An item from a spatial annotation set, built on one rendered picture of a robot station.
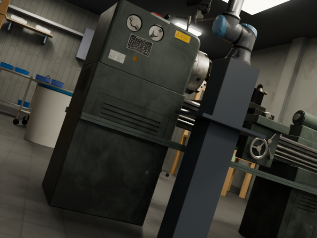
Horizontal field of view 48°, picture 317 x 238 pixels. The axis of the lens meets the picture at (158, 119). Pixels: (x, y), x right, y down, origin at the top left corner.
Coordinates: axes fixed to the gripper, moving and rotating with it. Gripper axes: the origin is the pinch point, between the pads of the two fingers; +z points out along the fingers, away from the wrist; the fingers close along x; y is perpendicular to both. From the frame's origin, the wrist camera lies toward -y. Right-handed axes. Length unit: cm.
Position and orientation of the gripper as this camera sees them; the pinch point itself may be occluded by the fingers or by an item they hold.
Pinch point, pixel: (194, 21)
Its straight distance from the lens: 256.5
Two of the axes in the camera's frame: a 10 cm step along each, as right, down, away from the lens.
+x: 1.9, 2.1, 9.6
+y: 9.4, 2.5, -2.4
